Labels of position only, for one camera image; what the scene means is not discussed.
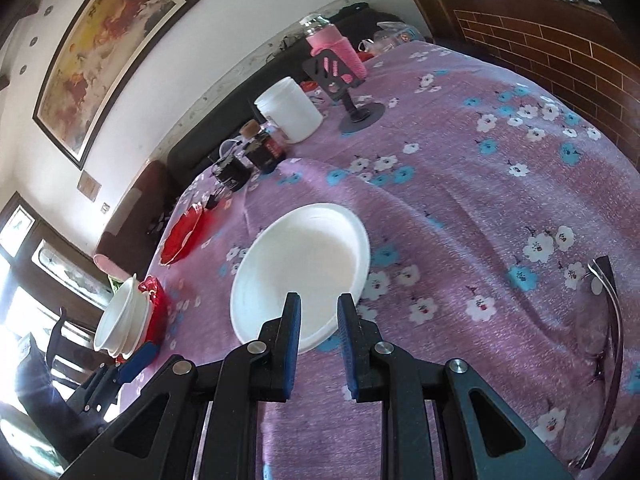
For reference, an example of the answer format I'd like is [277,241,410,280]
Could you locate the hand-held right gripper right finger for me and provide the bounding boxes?
[337,292,573,480]

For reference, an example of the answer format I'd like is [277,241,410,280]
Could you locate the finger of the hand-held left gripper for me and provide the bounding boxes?
[65,341,160,428]

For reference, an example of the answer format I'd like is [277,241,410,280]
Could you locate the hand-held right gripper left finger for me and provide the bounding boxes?
[60,291,303,480]

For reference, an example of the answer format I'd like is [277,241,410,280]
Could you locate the deep white paper bowl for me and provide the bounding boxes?
[93,274,147,353]

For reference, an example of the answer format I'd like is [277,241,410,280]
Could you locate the wide white paper bowl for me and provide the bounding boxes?
[230,203,371,356]

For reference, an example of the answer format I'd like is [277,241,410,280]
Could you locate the black chair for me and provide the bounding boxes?
[47,307,101,391]

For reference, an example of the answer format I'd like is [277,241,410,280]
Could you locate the dark cloth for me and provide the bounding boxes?
[14,332,108,466]

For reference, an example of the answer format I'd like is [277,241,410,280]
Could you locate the pink plastic item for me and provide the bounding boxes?
[92,253,132,283]

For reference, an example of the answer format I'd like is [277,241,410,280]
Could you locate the small red glass plate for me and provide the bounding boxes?
[160,202,207,266]

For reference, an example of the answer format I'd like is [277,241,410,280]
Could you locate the wooden glass-panel door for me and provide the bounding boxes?
[0,191,116,341]

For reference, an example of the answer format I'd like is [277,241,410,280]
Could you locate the black jar with metal lid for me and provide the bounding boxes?
[212,152,252,193]

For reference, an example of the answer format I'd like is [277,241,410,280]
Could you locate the dark jar with cork lid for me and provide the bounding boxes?
[240,121,289,173]

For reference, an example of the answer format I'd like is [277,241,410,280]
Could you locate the black sofa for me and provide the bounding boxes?
[167,2,431,186]

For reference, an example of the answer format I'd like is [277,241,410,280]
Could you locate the white plastic jar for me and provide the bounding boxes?
[254,76,324,144]

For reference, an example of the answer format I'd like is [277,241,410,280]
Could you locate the eyeglasses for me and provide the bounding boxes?
[570,255,626,471]

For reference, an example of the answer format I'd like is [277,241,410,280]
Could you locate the black phone stand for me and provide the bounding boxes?
[301,47,387,136]

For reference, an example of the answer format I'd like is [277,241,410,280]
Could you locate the pink sleeved bottle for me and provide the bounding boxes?
[299,12,368,83]

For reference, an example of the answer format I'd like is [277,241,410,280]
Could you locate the framed painting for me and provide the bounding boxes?
[32,0,201,171]

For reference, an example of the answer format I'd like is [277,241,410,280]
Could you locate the clear plastic bag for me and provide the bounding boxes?
[357,20,418,56]

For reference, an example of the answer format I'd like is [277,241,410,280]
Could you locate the brown brick-pattern window counter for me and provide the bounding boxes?
[390,0,640,161]

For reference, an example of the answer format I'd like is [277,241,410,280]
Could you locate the small wall plaque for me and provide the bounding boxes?
[77,170,102,203]

